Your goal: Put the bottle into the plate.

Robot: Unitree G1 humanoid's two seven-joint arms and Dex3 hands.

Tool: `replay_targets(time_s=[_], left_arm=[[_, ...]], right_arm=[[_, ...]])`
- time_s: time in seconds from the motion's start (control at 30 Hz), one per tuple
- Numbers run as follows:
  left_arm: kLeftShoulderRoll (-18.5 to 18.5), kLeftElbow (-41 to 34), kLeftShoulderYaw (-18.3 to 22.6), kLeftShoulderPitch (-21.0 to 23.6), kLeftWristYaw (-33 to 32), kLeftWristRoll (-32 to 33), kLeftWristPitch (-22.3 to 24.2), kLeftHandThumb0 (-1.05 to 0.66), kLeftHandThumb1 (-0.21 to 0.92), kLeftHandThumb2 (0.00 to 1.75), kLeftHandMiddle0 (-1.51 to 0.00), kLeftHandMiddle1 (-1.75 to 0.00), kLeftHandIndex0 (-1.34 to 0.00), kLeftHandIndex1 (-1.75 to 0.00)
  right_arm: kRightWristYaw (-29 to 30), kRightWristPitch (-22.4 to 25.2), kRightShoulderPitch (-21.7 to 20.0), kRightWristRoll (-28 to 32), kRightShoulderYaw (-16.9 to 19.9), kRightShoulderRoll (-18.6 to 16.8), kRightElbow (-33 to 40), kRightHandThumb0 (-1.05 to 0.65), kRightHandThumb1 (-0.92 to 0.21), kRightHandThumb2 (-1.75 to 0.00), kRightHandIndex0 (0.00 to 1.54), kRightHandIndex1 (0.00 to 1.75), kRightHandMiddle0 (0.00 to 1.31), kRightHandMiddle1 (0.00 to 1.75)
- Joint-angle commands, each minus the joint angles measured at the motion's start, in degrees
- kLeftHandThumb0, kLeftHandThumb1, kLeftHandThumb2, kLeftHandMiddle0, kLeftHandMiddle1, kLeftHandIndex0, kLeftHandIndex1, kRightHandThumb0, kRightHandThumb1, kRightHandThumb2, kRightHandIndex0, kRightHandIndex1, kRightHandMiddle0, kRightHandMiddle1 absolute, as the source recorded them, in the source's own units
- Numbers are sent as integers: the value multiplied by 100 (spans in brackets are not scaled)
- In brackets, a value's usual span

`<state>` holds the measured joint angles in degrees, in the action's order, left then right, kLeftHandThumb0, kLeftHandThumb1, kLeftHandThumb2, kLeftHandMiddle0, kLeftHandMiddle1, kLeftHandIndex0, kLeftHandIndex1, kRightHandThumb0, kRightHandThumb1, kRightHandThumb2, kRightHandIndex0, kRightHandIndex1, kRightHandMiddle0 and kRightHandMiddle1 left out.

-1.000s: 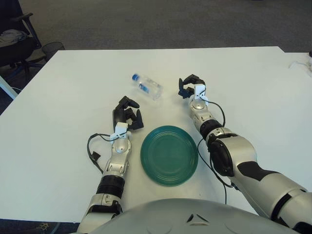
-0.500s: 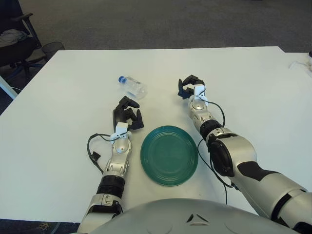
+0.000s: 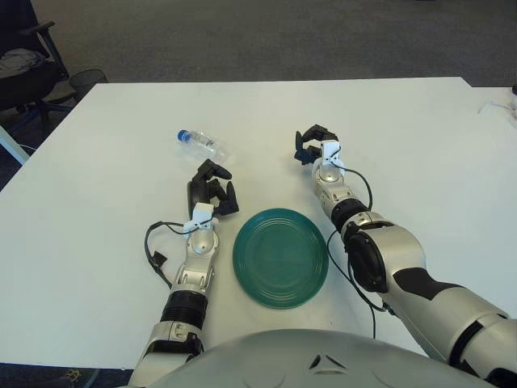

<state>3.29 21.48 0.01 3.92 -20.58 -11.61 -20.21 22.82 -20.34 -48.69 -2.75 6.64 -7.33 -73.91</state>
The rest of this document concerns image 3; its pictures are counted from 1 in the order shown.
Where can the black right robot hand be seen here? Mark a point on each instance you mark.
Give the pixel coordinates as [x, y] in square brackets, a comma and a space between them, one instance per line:
[305, 155]

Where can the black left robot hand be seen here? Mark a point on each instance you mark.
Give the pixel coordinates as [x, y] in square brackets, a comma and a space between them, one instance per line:
[198, 190]

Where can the clear bottle with blue cap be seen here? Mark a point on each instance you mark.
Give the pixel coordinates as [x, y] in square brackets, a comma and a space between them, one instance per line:
[206, 145]

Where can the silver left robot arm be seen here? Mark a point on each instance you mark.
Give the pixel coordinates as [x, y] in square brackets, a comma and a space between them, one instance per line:
[198, 258]

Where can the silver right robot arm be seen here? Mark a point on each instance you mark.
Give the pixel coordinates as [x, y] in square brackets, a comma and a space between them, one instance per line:
[387, 250]

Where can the green ribbed plate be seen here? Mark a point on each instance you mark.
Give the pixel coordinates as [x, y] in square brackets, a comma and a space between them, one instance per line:
[278, 258]

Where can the black mesh wastebasket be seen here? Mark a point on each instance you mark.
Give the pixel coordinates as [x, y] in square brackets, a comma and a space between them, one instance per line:
[89, 81]

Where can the grey robot torso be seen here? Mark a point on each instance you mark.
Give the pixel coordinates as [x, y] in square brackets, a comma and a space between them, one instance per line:
[262, 363]

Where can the white desk leg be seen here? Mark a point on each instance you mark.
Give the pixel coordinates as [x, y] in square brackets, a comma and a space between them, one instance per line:
[12, 145]

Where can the black office chair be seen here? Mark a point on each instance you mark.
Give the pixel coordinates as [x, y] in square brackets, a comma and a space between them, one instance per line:
[24, 85]

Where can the grey cloth on chair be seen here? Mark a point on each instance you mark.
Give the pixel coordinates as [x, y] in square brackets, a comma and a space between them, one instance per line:
[18, 60]

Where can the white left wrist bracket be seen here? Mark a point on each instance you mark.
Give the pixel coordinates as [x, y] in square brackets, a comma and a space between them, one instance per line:
[204, 210]

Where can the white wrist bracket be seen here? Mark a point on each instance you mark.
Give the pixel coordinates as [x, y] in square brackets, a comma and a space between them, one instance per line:
[204, 210]
[329, 149]

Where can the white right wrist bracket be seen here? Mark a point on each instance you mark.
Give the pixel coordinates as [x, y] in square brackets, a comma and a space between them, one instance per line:
[329, 149]

